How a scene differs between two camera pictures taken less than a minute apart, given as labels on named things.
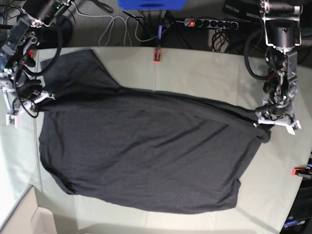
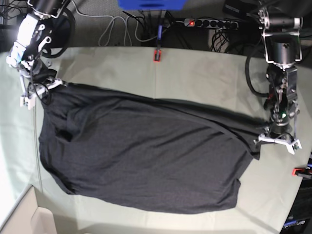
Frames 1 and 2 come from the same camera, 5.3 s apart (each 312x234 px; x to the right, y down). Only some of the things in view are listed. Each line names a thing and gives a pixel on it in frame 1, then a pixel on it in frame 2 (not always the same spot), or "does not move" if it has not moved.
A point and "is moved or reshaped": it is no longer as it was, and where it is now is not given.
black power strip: x=212 y=23 does not move
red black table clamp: x=157 y=56 does not move
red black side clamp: x=306 y=172 does not move
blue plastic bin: x=151 y=5 does not move
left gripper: x=282 y=116 to x=282 y=134
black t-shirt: x=148 y=149 is moved or reshaped
